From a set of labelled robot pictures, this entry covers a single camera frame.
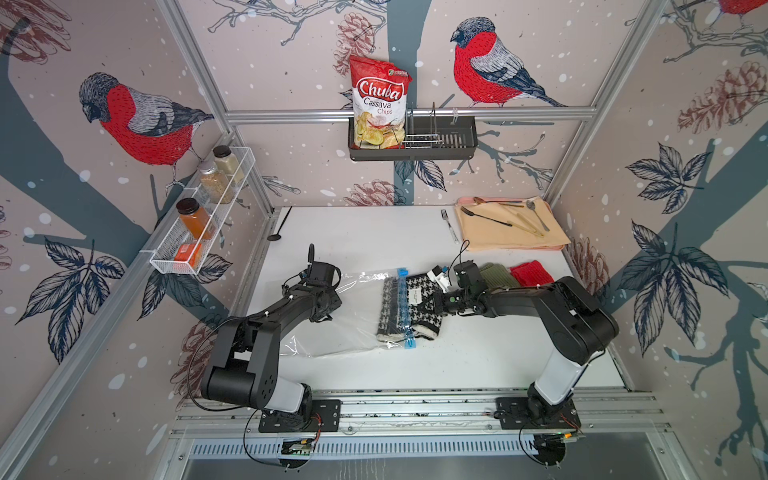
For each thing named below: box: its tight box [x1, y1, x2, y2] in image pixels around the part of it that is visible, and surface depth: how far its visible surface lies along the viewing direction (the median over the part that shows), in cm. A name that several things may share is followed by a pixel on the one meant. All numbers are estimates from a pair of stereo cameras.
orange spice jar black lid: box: [176, 197, 213, 240], surface depth 69 cm
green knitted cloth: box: [480, 262, 520, 289], surface depth 97 cm
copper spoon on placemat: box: [473, 196, 523, 205], surface depth 125 cm
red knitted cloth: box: [510, 260, 555, 287], surface depth 97 cm
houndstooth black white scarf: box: [377, 273, 443, 342], surface depth 89 cm
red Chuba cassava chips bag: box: [350, 55, 413, 150], surface depth 81 cm
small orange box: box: [174, 243, 202, 268], surface depth 68 cm
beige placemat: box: [455, 196, 571, 251], surface depth 117 cm
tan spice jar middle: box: [198, 161, 234, 205], surface depth 77 cm
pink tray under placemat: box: [456, 196, 537, 207], surface depth 125 cm
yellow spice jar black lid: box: [212, 145, 244, 184], surface depth 82 cm
